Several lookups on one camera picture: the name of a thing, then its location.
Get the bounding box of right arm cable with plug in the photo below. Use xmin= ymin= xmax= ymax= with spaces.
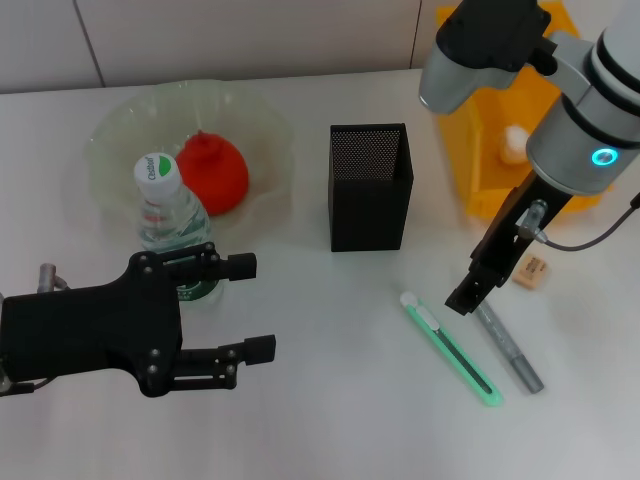
xmin=517 ymin=192 xmax=640 ymax=252

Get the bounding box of red-orange fruit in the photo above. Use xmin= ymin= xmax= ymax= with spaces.
xmin=174 ymin=129 xmax=251 ymax=217

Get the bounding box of clear green-label water bottle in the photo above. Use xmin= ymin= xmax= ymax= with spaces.
xmin=132 ymin=152 xmax=224 ymax=304

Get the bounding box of white paper ball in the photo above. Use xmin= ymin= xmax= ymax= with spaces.
xmin=497 ymin=124 xmax=532 ymax=165

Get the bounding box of right wrist camera housing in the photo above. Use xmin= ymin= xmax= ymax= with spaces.
xmin=418 ymin=0 xmax=559 ymax=115

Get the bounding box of black mesh pen holder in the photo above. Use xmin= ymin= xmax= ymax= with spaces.
xmin=328 ymin=122 xmax=416 ymax=253

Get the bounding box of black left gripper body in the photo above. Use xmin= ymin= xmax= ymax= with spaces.
xmin=0 ymin=251 xmax=185 ymax=400

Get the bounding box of grey marker pen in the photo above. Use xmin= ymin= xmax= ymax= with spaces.
xmin=473 ymin=298 xmax=545 ymax=395

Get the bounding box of translucent green fruit plate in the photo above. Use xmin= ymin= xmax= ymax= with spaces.
xmin=87 ymin=79 xmax=297 ymax=251

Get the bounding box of yellow plastic bin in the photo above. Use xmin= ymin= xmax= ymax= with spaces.
xmin=434 ymin=2 xmax=617 ymax=219

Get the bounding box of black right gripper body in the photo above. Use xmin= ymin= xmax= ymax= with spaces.
xmin=468 ymin=171 xmax=572 ymax=290

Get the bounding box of green utility knife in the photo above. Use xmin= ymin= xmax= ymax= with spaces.
xmin=398 ymin=290 xmax=503 ymax=409

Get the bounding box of tan eraser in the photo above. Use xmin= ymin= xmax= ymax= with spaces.
xmin=511 ymin=253 xmax=552 ymax=290

